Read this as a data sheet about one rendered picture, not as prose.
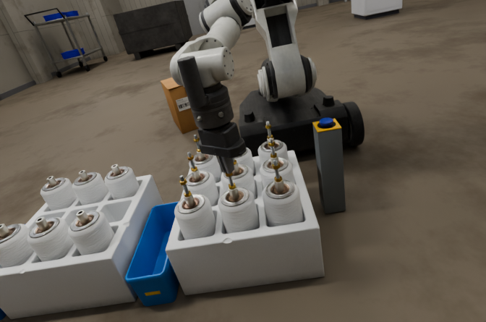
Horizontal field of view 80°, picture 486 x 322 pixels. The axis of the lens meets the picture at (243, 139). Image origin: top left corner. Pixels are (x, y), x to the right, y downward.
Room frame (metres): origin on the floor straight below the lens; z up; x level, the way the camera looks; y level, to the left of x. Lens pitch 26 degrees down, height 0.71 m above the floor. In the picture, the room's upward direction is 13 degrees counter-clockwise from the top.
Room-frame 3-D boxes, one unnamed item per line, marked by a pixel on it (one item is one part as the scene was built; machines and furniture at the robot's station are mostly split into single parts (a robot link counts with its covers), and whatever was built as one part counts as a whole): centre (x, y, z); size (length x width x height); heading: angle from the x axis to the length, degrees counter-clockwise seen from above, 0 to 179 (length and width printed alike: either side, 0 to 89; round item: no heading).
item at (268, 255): (0.73, 0.04, 0.09); 0.39 x 0.39 x 0.18; 84
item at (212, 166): (0.86, 0.15, 0.16); 0.10 x 0.10 x 0.18
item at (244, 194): (0.61, 0.05, 0.25); 0.08 x 0.08 x 0.01
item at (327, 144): (0.78, -0.25, 0.16); 0.07 x 0.07 x 0.31; 84
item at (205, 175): (0.74, 0.16, 0.25); 0.08 x 0.08 x 0.01
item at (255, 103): (1.42, -0.24, 0.19); 0.64 x 0.52 x 0.33; 176
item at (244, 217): (0.61, 0.05, 0.16); 0.10 x 0.10 x 0.18
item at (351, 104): (1.16, -0.49, 0.10); 0.20 x 0.05 x 0.20; 176
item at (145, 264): (0.69, 0.32, 0.06); 0.30 x 0.11 x 0.12; 176
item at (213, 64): (0.60, 0.05, 0.57); 0.11 x 0.11 x 0.11; 69
